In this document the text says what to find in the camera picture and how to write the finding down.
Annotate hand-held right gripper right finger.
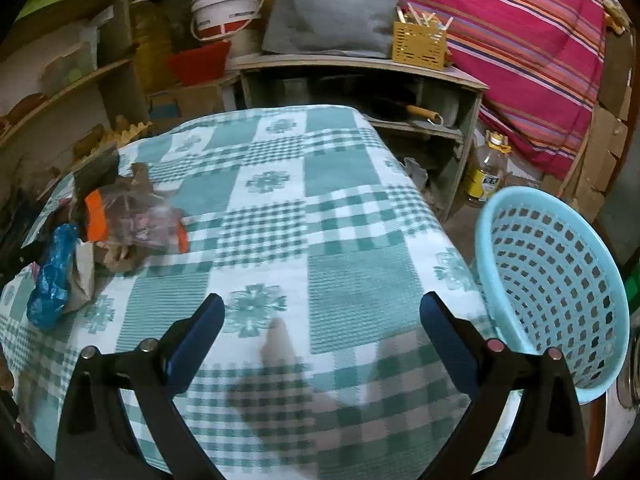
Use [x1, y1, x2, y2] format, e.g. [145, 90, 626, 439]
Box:
[419, 291, 587, 480]

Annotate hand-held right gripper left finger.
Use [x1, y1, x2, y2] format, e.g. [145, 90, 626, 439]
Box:
[55, 293, 227, 480]

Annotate light blue plastic basket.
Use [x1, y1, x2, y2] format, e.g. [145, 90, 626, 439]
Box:
[474, 186, 632, 407]

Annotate grey paper carton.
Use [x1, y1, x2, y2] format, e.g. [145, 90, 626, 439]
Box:
[69, 240, 99, 312]

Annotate clear plastic bag orange edges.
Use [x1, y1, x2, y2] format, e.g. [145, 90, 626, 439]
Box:
[82, 182, 190, 256]

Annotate blue plastic bag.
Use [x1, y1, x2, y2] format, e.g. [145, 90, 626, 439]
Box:
[26, 224, 81, 331]

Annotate black wrapper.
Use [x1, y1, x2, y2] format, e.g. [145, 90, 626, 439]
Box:
[74, 150, 121, 197]

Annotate green checkered tablecloth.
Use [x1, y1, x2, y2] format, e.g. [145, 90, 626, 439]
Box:
[0, 105, 531, 480]

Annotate clear oil bottle yellow cap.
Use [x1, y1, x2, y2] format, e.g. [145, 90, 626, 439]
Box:
[466, 130, 512, 208]

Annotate egg carton tray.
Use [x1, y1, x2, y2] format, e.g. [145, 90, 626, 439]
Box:
[100, 120, 153, 148]

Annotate brown cardboard box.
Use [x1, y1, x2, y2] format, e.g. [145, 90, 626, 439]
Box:
[147, 82, 226, 126]

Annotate stack of cardboard boxes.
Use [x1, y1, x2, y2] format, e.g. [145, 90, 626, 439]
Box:
[555, 25, 636, 221]

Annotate red plastic basin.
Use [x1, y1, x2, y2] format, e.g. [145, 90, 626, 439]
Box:
[166, 40, 232, 88]

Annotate wooden shelf unit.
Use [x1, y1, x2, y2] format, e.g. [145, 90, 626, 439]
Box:
[0, 0, 151, 186]

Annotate pink striped blanket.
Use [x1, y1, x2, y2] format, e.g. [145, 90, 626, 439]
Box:
[350, 0, 608, 181]

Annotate grey wooden cabinet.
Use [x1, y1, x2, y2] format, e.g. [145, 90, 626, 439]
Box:
[227, 52, 490, 223]

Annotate small wicker basket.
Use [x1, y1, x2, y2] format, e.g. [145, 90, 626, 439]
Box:
[391, 20, 448, 72]

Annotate large yellow oil jug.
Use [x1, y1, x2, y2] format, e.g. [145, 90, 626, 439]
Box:
[129, 0, 173, 93]

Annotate bundle of chopsticks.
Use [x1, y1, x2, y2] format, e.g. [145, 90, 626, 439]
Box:
[396, 2, 453, 29]

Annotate white plastic bucket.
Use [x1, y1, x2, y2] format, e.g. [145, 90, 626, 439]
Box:
[190, 0, 265, 41]

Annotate grey cushion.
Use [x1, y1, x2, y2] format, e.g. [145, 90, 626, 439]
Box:
[261, 0, 401, 58]

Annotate frying pan wooden handle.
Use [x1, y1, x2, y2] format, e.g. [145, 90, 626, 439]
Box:
[367, 95, 445, 127]

